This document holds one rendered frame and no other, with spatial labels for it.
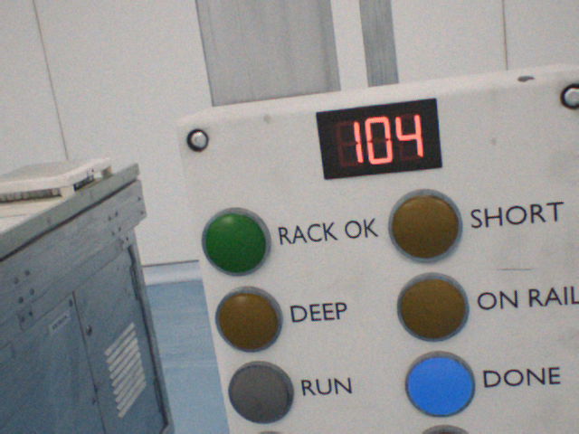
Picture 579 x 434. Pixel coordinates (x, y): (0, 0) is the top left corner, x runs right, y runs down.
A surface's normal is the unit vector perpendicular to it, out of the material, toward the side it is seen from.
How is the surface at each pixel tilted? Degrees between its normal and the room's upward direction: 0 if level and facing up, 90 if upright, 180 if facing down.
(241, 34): 90
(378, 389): 90
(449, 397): 93
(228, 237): 87
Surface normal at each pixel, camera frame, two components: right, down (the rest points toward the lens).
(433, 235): -0.11, 0.31
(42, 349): 0.98, -0.09
